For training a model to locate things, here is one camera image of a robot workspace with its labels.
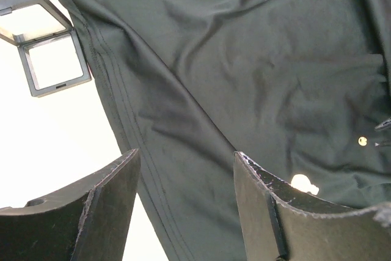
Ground small gold brooch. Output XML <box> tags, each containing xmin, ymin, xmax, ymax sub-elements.
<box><xmin>357</xmin><ymin>136</ymin><xmax>368</xmax><ymax>147</ymax></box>

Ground black wire frame stand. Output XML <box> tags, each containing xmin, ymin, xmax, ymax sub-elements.
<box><xmin>1</xmin><ymin>0</ymin><xmax>92</xmax><ymax>97</ymax></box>

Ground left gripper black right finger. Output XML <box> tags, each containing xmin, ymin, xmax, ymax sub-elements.
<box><xmin>233</xmin><ymin>152</ymin><xmax>390</xmax><ymax>261</ymax></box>

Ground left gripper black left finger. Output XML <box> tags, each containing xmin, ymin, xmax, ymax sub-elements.
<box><xmin>1</xmin><ymin>149</ymin><xmax>140</xmax><ymax>261</ymax></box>

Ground black garment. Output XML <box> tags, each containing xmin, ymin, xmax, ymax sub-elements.
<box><xmin>59</xmin><ymin>0</ymin><xmax>390</xmax><ymax>260</ymax></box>

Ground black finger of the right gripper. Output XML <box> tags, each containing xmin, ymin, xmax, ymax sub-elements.
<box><xmin>375</xmin><ymin>117</ymin><xmax>391</xmax><ymax>131</ymax></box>
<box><xmin>374</xmin><ymin>140</ymin><xmax>391</xmax><ymax>147</ymax></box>

